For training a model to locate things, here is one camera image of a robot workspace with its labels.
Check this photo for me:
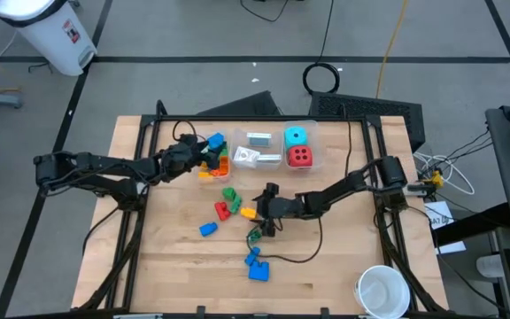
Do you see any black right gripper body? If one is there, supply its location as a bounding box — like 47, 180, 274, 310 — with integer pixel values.
266, 196, 305, 222

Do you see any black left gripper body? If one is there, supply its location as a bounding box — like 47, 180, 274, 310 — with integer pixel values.
161, 134, 204, 179

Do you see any light blue rounded brick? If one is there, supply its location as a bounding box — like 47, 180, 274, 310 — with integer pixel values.
207, 132, 226, 150

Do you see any black white playing card box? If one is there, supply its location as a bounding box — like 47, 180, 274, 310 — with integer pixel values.
233, 146, 261, 170
257, 152, 283, 166

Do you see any large blue brick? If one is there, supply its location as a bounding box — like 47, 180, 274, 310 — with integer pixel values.
248, 260, 271, 283

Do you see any red foam die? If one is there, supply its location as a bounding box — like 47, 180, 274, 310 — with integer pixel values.
286, 145, 314, 169

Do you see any teal playing card box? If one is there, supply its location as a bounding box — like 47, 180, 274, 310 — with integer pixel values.
246, 131, 274, 148

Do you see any red brick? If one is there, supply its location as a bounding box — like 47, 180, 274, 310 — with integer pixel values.
213, 201, 233, 222

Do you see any cyan foam die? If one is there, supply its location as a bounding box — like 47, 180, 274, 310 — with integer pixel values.
283, 126, 309, 150

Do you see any clear plastic bin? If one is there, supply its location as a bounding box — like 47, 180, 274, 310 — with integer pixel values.
230, 127, 285, 173
195, 128, 234, 183
282, 120, 323, 172

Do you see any black flat panel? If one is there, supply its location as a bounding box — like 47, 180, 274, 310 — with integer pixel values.
196, 89, 283, 118

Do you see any black computer case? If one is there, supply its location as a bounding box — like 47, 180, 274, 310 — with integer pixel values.
308, 90, 427, 154

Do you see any white paper cup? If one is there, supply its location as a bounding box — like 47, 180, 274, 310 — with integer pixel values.
353, 264, 412, 319

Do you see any white paper sheet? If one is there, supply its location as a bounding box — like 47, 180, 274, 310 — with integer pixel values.
422, 200, 468, 256

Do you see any white step trash bin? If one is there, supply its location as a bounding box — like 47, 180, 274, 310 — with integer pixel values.
0, 0, 98, 78

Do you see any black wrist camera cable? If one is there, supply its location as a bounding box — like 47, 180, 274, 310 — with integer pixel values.
245, 216, 325, 265
172, 119, 200, 144

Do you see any black aluminium table frame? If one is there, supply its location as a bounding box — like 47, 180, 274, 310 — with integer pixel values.
75, 99, 451, 319

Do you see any coiled black cable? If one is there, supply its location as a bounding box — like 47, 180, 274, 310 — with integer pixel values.
301, 61, 341, 96

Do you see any black floor cable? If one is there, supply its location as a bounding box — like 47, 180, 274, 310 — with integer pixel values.
238, 0, 290, 24

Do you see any white cable bundle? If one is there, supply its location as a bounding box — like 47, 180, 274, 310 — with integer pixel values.
413, 152, 476, 196

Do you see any black hanging cable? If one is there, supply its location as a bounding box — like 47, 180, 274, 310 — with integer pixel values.
319, 0, 336, 64

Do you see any yellow hanging cable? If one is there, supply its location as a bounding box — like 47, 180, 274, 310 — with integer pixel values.
375, 0, 411, 100

